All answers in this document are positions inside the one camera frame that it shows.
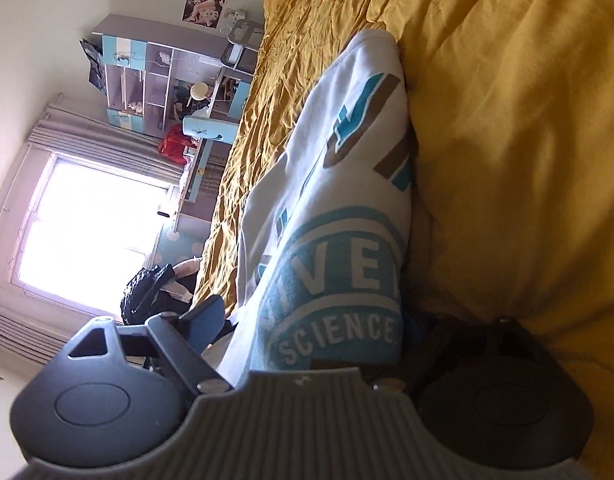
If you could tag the red bag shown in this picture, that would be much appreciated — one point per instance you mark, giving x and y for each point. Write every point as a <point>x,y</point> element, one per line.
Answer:
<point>173,145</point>

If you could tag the white printed sweatshirt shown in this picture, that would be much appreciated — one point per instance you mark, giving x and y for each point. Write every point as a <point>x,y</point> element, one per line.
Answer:
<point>337,200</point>

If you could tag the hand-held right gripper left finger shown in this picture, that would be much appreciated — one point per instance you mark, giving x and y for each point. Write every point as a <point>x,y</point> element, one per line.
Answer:
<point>207,317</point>

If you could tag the black backpack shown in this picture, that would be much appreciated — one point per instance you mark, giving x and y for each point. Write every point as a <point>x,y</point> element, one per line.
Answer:
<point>144,292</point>

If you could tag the mustard yellow quilt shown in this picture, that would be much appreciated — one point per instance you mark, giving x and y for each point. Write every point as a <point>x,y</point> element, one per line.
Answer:
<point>512,135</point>

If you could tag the white wall outlet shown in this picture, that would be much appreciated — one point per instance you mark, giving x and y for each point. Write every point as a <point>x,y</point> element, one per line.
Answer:
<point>236,13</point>

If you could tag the light blue star chair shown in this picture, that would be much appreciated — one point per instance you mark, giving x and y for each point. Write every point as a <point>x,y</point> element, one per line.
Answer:
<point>209,129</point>

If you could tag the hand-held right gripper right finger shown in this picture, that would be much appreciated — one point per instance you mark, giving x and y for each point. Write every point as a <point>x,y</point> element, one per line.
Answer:
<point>427,347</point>

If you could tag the grey wall shelf unit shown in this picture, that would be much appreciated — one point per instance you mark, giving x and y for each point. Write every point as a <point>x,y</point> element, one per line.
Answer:
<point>152,65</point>

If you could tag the grey and blue desk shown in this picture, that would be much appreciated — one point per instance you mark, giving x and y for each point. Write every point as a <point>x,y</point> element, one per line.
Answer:
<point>202,180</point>

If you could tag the bright window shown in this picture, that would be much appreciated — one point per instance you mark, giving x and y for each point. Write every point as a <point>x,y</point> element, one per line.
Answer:
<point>92,230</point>

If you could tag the grey curtain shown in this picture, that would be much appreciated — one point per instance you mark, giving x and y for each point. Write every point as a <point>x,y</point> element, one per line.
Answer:
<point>107,135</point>

